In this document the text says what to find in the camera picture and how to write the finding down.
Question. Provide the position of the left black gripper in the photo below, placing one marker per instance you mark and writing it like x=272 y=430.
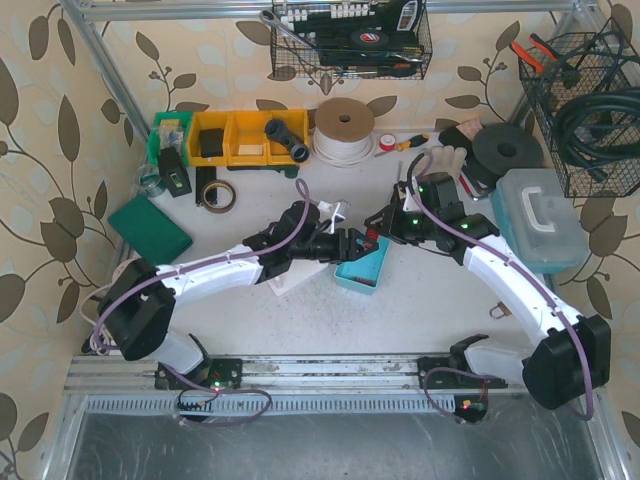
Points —
x=347 y=245

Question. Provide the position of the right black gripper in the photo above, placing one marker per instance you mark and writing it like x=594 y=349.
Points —
x=390 y=223

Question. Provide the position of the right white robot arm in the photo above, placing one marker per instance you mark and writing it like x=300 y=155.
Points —
x=570 y=354

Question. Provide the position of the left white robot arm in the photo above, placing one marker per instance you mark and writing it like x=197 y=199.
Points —
x=138 y=307

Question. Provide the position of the teal plastic parts tray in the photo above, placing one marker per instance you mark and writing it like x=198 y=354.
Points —
x=369 y=267

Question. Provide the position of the red springs in tray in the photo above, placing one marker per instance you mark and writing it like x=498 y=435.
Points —
x=364 y=281

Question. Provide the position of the red tape roll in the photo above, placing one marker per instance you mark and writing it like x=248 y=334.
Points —
x=387 y=142

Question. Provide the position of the beige work glove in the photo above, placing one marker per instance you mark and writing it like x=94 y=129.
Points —
x=447 y=159

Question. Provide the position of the black disc spool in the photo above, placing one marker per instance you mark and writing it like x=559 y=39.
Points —
x=498 y=148

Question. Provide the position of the black pipe fitting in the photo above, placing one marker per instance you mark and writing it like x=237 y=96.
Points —
x=277 y=131

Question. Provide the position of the small metal carabiner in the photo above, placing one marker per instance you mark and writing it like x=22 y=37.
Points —
x=499 y=311

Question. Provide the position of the teal clear toolbox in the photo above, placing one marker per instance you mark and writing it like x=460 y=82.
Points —
x=538 y=221

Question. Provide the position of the yellow plastic bin row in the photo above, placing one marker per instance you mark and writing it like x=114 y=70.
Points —
x=237 y=139

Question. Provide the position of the brown tape roll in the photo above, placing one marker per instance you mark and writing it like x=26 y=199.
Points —
x=218 y=197

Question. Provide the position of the black aluminium extrusion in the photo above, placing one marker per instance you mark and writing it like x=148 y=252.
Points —
x=204 y=176

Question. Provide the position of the black green device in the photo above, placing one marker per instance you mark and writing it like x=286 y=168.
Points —
x=173 y=172

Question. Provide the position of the green flat case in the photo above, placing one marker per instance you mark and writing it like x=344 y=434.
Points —
x=149 y=231

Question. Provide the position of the glass jar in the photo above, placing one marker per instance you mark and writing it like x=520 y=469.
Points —
x=150 y=181

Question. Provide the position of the green plastic bin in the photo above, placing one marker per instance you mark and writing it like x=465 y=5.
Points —
x=169 y=129

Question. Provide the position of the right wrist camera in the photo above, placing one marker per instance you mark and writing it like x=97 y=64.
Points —
x=409 y=205

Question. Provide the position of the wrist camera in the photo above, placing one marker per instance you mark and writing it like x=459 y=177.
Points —
x=409 y=205
x=332 y=214

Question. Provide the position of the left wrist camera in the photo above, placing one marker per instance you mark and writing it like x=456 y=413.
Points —
x=332 y=214

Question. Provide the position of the white four-peg base plate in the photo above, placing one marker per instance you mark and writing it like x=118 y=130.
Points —
x=299 y=272

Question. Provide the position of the white cable spool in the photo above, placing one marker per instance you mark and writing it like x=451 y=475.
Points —
x=343 y=133

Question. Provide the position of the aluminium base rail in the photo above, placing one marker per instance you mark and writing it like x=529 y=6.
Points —
x=281 y=385

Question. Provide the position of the top wire basket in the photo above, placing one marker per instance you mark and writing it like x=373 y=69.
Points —
x=331 y=41

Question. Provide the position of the wire basket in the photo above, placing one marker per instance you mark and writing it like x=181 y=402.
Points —
x=588 y=111
x=331 y=41

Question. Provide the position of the orange handled pliers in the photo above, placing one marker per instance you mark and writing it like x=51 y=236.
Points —
x=539 y=46

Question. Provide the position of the right wire basket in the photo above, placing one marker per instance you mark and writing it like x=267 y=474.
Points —
x=588 y=111

